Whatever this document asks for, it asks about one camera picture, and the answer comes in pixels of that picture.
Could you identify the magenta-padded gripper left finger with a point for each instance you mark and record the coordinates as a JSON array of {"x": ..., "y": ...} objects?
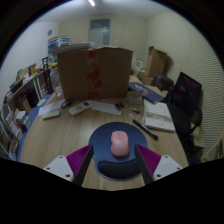
[{"x": 60, "y": 166}]

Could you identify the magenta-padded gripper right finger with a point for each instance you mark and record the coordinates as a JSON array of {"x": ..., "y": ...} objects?
[{"x": 164, "y": 166}]

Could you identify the pink computer mouse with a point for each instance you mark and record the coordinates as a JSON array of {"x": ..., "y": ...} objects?
[{"x": 120, "y": 143}]

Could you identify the blue mouse pad, black wrist rest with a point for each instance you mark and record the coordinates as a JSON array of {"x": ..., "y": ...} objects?
[{"x": 100, "y": 140}]

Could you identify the black marker pen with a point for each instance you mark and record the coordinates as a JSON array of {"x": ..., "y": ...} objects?
[{"x": 145, "y": 129}]

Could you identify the open white book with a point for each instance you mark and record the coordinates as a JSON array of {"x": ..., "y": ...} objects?
[{"x": 159, "y": 115}]

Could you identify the low shelf unit with books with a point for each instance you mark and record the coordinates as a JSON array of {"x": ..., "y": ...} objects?
[{"x": 10, "y": 136}]

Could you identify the stack of books on floor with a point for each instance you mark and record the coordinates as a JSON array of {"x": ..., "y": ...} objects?
[{"x": 22, "y": 119}]

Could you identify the white paper sheet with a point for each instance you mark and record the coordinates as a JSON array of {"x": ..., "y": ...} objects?
[
  {"x": 105, "y": 107},
  {"x": 50, "y": 106}
]

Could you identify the white remote control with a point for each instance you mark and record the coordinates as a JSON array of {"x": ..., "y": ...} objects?
[{"x": 79, "y": 108}]

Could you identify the small black object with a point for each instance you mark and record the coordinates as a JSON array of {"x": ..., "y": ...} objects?
[{"x": 66, "y": 104}]

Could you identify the black office chair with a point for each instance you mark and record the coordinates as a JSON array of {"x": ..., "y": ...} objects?
[{"x": 186, "y": 96}]

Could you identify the blue book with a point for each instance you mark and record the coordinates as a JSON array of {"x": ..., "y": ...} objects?
[{"x": 148, "y": 93}]

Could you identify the clear plastic cup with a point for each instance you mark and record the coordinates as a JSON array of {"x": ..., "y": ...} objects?
[{"x": 134, "y": 97}]

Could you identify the small black clip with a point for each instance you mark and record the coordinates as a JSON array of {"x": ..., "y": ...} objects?
[{"x": 119, "y": 105}]

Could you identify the dark bag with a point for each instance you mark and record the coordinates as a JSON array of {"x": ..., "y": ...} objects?
[{"x": 162, "y": 82}]

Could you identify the clear plastic jar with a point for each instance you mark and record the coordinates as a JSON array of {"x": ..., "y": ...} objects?
[{"x": 55, "y": 81}]

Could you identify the cluttered wooden side desk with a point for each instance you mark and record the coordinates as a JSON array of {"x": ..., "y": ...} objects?
[{"x": 26, "y": 86}]

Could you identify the large brown cardboard box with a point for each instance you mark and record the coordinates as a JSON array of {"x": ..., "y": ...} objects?
[{"x": 96, "y": 73}]

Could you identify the tall open cardboard box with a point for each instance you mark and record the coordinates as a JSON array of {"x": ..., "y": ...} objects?
[{"x": 156, "y": 61}]

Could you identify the blue and white glass cabinet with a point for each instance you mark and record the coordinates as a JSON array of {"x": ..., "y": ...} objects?
[{"x": 58, "y": 43}]

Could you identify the frosted window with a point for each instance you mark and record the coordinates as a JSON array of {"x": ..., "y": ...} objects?
[{"x": 99, "y": 31}]

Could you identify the ceiling strip light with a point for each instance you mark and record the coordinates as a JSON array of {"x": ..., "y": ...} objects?
[{"x": 91, "y": 3}]

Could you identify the round wall clock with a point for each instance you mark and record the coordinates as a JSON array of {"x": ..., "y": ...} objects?
[{"x": 49, "y": 32}]

